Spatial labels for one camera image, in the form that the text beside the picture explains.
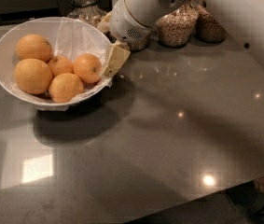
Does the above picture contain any white bowl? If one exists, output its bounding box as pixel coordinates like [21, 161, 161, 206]
[0, 16, 116, 112]

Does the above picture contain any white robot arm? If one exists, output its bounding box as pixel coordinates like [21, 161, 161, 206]
[108, 0, 264, 68]

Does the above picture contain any leftmost glass cereal jar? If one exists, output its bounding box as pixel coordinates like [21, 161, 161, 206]
[67, 0, 106, 27]

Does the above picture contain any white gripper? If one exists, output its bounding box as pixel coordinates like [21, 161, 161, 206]
[97, 0, 151, 77]

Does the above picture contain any white paper bowl liner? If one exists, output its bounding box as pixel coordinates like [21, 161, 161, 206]
[9, 17, 114, 112]

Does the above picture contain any glass grain jar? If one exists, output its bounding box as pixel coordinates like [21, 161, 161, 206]
[156, 1, 198, 48]
[195, 6, 227, 43]

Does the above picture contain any glass cereal jar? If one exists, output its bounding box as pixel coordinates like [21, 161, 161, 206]
[127, 29, 150, 51]
[67, 0, 106, 27]

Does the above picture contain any rightmost glass grain jar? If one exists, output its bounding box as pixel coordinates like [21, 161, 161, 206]
[195, 6, 227, 43]

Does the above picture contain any large left orange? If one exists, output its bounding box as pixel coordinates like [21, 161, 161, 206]
[14, 58, 53, 95]

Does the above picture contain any small middle orange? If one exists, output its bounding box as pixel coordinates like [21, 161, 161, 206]
[48, 56, 73, 77]

